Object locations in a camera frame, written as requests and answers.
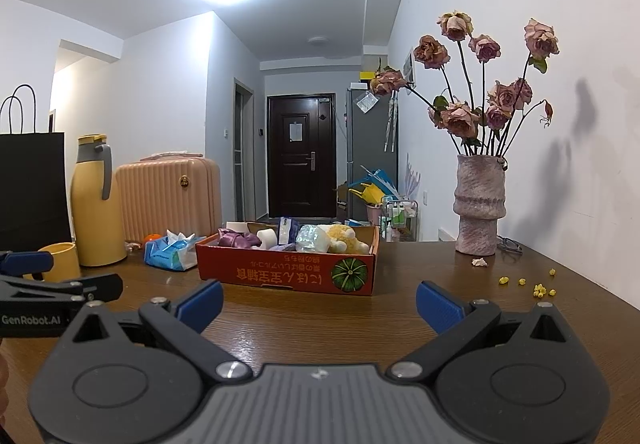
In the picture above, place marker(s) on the white folded umbrella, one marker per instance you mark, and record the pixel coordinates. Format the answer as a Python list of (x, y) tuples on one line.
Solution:
[(391, 123)]

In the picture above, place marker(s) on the pink textured vase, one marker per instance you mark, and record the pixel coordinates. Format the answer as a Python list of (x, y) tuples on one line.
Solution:
[(477, 204)]

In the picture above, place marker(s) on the clear plastic bag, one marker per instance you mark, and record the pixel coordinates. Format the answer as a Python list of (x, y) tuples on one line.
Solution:
[(366, 102)]

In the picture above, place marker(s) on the white and yellow plush toy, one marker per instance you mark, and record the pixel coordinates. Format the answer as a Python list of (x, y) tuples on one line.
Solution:
[(342, 239)]

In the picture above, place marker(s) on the blue plastic sheets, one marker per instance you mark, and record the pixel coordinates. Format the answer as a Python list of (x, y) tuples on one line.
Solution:
[(380, 176)]

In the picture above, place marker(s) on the pink ribbed suitcase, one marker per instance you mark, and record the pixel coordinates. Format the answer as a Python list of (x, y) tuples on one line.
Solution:
[(165, 199)]

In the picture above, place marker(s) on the bunch of dried pink roses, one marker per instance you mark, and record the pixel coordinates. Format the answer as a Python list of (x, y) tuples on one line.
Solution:
[(457, 116)]

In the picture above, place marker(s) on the fallen pink petal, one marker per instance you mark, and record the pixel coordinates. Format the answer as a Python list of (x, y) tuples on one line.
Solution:
[(480, 262)]

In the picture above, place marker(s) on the scattered yellow flower bits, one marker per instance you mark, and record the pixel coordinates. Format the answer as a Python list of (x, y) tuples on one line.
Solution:
[(539, 290)]

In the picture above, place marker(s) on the pink bucket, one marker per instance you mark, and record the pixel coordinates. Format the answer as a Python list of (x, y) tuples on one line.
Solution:
[(373, 214)]

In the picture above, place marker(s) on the grey refrigerator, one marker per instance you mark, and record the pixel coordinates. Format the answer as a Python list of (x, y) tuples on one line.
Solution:
[(367, 158)]

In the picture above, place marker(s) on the iridescent soft packet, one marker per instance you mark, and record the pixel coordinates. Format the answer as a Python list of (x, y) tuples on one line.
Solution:
[(312, 239)]

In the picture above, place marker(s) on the white soft roll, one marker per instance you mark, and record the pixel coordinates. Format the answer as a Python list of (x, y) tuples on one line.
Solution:
[(267, 238)]

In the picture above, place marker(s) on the red printed cardboard box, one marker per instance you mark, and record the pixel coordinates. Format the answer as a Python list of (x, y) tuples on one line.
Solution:
[(280, 274)]

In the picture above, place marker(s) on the small crumpled wrapper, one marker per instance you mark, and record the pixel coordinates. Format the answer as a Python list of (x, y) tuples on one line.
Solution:
[(133, 246)]

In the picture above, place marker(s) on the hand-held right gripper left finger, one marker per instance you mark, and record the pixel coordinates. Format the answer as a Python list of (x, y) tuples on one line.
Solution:
[(205, 301)]

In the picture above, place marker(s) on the small round ceiling lamp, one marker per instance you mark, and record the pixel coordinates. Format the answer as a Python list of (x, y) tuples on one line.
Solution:
[(317, 40)]

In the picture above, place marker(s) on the yellow mug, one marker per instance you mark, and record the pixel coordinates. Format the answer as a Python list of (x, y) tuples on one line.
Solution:
[(62, 264)]

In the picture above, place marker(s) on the open brown carton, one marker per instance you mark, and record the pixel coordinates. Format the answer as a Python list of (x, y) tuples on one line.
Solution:
[(342, 196)]

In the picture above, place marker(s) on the purple satin cloth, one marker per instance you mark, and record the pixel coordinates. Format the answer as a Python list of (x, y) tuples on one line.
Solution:
[(235, 240)]

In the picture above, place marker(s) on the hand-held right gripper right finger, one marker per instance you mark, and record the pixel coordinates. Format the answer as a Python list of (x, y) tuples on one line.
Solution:
[(437, 305)]

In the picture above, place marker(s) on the white foam block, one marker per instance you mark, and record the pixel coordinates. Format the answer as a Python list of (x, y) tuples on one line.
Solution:
[(236, 227)]

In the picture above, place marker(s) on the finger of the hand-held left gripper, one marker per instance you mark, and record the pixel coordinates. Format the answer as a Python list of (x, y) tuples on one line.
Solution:
[(100, 286), (27, 263)]

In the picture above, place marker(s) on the yellow and black box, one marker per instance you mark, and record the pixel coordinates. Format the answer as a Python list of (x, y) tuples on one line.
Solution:
[(366, 76)]

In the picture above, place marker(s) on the grey side door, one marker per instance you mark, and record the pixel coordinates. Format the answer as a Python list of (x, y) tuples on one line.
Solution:
[(242, 153)]

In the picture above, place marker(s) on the small orange ball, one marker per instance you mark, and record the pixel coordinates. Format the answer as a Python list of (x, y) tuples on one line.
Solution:
[(151, 239)]

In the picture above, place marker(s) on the yellow thermos jug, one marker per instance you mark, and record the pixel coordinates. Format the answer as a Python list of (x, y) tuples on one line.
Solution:
[(95, 214)]

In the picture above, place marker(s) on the white paper notice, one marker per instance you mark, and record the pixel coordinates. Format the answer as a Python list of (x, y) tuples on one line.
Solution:
[(296, 131)]

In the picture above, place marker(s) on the blue and white tissue packet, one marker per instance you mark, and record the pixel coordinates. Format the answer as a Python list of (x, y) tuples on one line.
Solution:
[(287, 230)]

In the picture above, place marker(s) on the blue plastic tissue pack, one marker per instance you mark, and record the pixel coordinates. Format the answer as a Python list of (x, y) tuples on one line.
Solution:
[(167, 254)]

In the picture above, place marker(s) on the black paper bag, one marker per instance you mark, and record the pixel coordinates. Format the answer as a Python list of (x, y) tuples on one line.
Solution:
[(30, 189)]

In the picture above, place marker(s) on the dark brown entrance door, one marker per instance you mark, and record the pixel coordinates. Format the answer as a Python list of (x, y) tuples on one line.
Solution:
[(300, 173)]

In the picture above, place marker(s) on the lilac wall decoration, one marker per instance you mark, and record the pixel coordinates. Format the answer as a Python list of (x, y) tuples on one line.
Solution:
[(411, 176)]

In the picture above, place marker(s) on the white board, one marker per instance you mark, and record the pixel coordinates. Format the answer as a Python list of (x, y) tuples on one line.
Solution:
[(446, 235)]

